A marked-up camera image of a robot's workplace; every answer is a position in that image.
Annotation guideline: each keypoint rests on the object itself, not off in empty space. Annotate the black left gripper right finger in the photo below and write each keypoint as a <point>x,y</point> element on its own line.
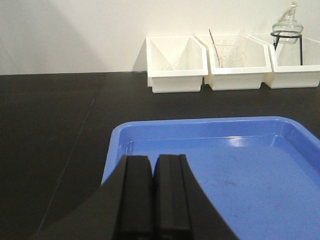
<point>182,211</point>

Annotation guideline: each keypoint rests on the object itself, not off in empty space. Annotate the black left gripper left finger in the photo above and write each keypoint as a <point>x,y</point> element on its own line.
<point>121,209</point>

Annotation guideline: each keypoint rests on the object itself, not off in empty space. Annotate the blue plastic tray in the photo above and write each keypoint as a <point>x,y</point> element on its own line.
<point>262,174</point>

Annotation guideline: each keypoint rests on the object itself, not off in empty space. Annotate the clear glass funnel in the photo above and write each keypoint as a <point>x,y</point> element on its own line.
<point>172,66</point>

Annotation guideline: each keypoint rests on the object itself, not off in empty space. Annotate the white bin left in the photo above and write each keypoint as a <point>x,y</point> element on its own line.
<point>193,55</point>

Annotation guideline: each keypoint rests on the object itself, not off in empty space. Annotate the white bin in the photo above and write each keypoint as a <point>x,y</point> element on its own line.
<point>193,55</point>
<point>256,63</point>
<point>285,62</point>

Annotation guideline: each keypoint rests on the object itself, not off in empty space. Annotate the white bin middle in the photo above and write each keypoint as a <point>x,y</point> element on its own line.
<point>256,63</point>

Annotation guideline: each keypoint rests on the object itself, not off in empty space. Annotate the glass beaker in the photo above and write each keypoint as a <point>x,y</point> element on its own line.
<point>229,55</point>

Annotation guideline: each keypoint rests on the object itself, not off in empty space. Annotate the white bin right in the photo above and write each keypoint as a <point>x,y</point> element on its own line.
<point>285,62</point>

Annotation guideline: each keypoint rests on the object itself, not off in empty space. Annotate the red glass stirring rod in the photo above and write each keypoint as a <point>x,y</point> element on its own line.
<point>220,64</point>

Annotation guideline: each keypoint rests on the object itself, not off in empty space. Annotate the round glass flask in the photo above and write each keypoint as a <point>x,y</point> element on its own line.
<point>288,22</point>

